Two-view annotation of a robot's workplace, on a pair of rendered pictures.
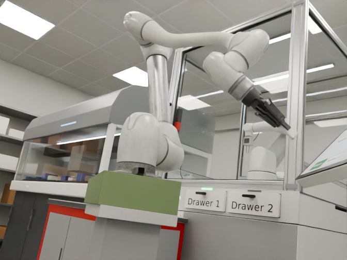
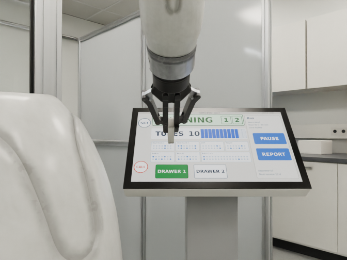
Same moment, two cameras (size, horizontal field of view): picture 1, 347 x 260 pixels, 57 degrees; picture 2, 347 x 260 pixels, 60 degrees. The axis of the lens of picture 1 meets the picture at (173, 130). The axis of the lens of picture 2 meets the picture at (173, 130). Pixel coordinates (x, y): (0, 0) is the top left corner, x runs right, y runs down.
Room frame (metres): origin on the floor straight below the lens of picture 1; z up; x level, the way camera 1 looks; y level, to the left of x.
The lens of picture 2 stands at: (1.15, 0.32, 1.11)
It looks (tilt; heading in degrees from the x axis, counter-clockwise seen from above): 0 degrees down; 267
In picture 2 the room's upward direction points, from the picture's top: straight up
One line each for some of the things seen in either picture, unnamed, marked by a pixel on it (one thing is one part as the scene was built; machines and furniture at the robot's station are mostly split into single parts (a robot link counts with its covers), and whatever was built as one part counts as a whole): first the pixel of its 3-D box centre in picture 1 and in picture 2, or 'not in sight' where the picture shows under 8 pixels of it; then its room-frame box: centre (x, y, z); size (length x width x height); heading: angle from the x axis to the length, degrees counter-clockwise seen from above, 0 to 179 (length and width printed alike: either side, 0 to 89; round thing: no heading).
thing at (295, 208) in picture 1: (256, 210); not in sight; (2.14, -0.62, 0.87); 1.02 x 0.95 x 0.14; 42
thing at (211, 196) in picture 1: (204, 199); not in sight; (1.85, -0.23, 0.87); 0.29 x 0.02 x 0.11; 42
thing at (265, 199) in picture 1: (252, 203); not in sight; (1.62, -0.44, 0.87); 0.29 x 0.02 x 0.11; 42
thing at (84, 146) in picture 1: (104, 169); not in sight; (3.35, 0.66, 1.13); 1.78 x 1.14 x 0.45; 42
